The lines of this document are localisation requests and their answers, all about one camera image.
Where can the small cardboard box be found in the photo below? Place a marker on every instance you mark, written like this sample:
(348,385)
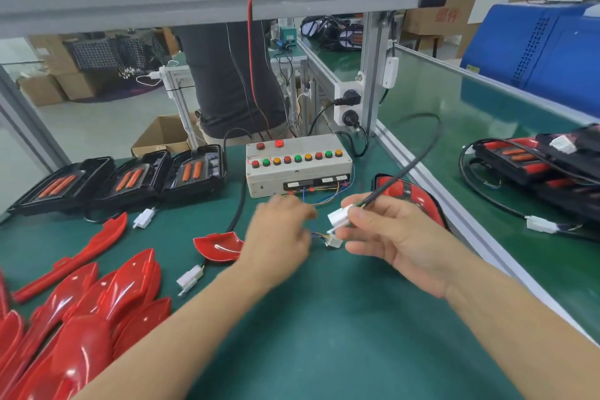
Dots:
(42,90)

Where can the white switch box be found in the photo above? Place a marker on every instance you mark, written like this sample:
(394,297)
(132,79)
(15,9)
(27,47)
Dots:
(391,72)

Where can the person's left hand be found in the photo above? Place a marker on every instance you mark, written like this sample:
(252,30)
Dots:
(277,240)

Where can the pile of black lamp housings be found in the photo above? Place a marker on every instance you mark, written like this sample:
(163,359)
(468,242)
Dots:
(131,179)

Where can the white power strip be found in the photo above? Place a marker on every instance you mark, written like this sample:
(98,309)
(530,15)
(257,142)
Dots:
(342,90)

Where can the low open cardboard carton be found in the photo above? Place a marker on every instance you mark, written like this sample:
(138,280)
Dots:
(161,134)

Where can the person's right forearm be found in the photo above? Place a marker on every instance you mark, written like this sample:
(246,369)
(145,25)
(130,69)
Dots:
(525,329)

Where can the pile of red lens covers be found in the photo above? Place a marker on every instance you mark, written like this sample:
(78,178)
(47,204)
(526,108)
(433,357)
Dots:
(84,320)

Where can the person's right hand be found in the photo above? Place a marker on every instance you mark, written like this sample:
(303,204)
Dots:
(398,240)

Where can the black mesh basket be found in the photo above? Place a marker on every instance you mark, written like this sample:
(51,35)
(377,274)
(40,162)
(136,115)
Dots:
(108,53)

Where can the blue plastic crate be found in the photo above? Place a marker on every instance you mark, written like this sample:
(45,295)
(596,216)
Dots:
(534,48)

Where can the beige test button box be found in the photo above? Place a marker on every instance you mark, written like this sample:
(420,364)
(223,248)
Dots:
(300,175)

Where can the white metal stand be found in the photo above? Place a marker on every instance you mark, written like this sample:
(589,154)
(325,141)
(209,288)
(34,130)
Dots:
(178,90)

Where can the large cardboard box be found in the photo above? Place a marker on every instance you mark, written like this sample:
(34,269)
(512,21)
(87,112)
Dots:
(80,84)

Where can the person's left forearm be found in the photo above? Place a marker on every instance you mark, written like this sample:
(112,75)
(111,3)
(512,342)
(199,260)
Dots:
(178,339)

